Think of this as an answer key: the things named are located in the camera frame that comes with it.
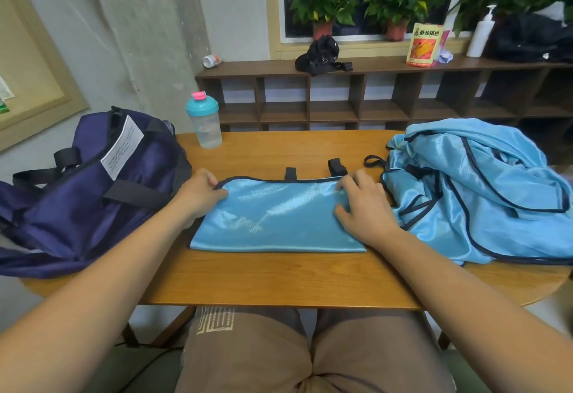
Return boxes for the person's right hand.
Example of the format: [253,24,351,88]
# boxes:
[333,170,401,249]

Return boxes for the person's left hand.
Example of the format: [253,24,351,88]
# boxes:
[175,168,229,230]

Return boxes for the light blue satin cloth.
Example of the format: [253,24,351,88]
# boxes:
[189,159,368,254]

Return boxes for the person's right forearm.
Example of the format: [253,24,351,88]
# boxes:
[371,226,573,393]

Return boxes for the person's left forearm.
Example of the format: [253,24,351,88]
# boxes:
[0,202,194,393]

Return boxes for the clear shaker bottle teal lid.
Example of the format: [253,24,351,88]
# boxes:
[185,91,223,150]

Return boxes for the dark brown cubby shelf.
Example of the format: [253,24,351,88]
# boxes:
[195,54,573,166]

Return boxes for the navy blue duffel bag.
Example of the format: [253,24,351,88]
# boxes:
[0,106,193,280]

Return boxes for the wooden table leg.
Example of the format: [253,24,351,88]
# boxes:
[121,307,198,348]

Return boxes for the crumpled light blue satin garment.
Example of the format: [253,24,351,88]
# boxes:
[363,118,573,266]

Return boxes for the person's brown shorts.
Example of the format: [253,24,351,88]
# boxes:
[175,305,458,393]

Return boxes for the orange yellow snack packet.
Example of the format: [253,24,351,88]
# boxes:
[406,23,445,68]

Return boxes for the crumpled pale purple wrapper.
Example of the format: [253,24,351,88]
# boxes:
[437,30,455,65]

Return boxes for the small bushy potted green plant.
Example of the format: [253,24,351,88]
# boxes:
[289,0,361,41]

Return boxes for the wide potted green plant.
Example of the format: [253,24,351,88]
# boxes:
[363,0,449,43]

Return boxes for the white pump dispenser bottle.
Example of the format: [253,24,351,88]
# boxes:
[466,4,498,58]

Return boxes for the black jacket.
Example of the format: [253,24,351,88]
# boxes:
[485,13,573,65]

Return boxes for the black cap with strap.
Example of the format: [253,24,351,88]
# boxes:
[295,35,354,77]

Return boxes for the black floor cable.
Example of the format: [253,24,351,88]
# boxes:
[114,338,185,393]

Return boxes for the window with beige frame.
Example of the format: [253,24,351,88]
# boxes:
[263,0,573,61]

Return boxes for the beige framed wall board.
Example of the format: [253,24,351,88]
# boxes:
[0,0,90,153]

